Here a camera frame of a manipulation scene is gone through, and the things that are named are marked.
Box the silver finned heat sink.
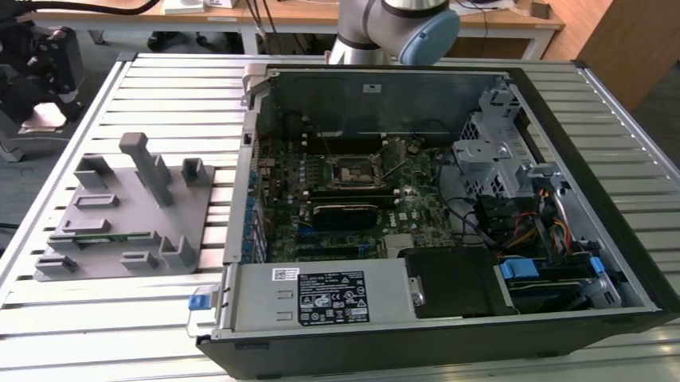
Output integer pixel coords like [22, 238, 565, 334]
[382, 233, 417, 258]

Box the hard disk in blue carrier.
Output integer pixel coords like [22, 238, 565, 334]
[497, 256, 605, 286]

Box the black RAM slot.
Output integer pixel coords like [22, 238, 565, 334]
[300, 139, 386, 147]
[308, 197, 399, 207]
[300, 132, 386, 141]
[307, 189, 399, 199]

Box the black graphics card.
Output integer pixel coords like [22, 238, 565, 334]
[310, 203, 382, 232]

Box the white box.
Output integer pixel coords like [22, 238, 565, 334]
[161, 0, 205, 16]

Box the wooden desk white frame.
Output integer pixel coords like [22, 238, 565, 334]
[0, 0, 567, 60]

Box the brown wooden cabinet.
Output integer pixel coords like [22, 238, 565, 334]
[541, 0, 680, 113]

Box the yellow power wire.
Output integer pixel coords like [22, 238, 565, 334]
[549, 216, 569, 258]

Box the green motherboard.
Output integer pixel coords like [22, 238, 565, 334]
[252, 133, 459, 266]

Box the green RAM stick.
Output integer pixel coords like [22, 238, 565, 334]
[72, 232, 156, 243]

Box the beige case latch handle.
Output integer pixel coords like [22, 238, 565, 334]
[240, 63, 271, 109]

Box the black expansion slot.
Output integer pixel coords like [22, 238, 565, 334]
[294, 245, 358, 258]

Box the grey metal stand foot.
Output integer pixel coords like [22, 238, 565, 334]
[0, 131, 26, 163]

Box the silver power supply unit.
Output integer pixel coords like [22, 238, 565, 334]
[209, 258, 421, 339]

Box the grey parts rack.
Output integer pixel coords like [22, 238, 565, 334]
[32, 132, 217, 283]

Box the black office chair base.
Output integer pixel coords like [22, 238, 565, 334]
[145, 30, 209, 52]

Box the silver metal drive cage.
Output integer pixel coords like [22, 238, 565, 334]
[450, 88, 541, 200]

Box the black PC case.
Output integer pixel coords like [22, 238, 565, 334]
[188, 59, 680, 381]

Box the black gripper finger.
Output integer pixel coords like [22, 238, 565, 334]
[32, 25, 87, 117]
[0, 74, 42, 123]

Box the metal socket cover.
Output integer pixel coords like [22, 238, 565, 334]
[368, 135, 409, 180]

